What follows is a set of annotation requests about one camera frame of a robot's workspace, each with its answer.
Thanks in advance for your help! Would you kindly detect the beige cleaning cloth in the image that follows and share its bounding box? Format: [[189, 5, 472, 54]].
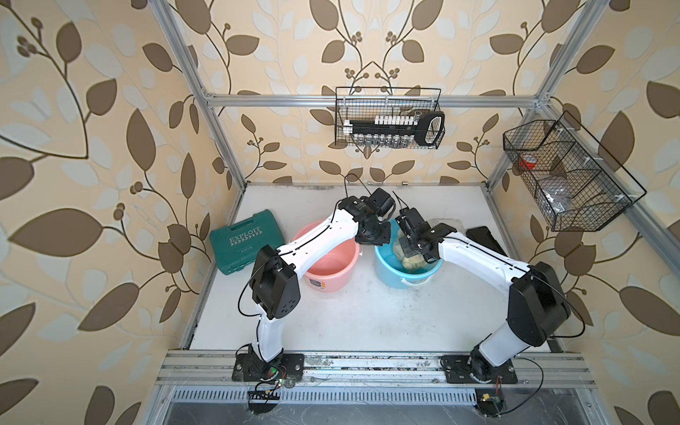
[[392, 230, 429, 273]]

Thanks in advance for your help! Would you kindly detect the light blue plastic bucket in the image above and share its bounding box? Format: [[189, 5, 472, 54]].
[[374, 219, 443, 290]]

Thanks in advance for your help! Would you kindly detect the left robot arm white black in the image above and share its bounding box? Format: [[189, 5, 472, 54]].
[[246, 189, 396, 381]]

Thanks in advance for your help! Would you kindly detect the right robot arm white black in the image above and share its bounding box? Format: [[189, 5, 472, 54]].
[[396, 216, 576, 383]]

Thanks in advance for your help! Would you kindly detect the pink plastic bucket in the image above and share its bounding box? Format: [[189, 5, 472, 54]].
[[284, 212, 361, 293]]

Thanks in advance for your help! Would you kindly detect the black flat case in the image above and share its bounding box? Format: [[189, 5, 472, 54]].
[[465, 226, 506, 256]]

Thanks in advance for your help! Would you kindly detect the green tool case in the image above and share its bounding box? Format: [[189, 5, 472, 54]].
[[209, 209, 285, 276]]

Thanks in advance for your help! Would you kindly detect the clear plastic bag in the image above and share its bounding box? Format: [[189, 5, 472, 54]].
[[538, 176, 572, 214]]

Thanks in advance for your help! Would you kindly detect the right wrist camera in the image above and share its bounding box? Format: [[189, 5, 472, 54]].
[[396, 207, 430, 235]]

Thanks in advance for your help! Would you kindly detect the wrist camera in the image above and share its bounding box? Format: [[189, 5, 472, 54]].
[[364, 188, 396, 221], [396, 207, 430, 235]]

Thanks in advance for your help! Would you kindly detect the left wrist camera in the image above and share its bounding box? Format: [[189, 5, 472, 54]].
[[364, 188, 396, 221]]

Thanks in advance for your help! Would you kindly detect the black socket holder rail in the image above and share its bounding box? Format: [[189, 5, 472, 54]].
[[339, 111, 446, 149]]

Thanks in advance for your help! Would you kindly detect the back wire basket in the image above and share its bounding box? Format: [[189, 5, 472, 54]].
[[333, 86, 446, 150]]

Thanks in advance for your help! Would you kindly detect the wire basket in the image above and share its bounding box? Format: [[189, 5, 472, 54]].
[[333, 86, 446, 150], [503, 111, 647, 232]]

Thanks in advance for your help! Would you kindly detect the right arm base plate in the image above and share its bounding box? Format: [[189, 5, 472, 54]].
[[440, 354, 519, 384]]

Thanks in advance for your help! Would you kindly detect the right wire basket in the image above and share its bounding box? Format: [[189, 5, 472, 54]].
[[503, 111, 647, 232]]

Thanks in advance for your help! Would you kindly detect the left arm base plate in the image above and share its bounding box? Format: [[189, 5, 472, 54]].
[[231, 352, 305, 383]]

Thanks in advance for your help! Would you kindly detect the aluminium front rail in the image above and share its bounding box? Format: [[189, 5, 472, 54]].
[[156, 350, 596, 390]]

